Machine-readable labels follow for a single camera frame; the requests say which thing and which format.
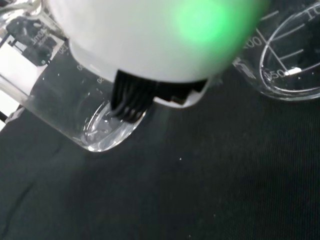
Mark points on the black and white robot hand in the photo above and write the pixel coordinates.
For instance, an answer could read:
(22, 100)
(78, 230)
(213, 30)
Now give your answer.
(150, 45)

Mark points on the clear glass beaker with spout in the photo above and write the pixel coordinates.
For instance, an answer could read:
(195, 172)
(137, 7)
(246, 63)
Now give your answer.
(287, 88)

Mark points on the black table cloth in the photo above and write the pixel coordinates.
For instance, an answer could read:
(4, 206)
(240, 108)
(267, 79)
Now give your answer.
(187, 180)

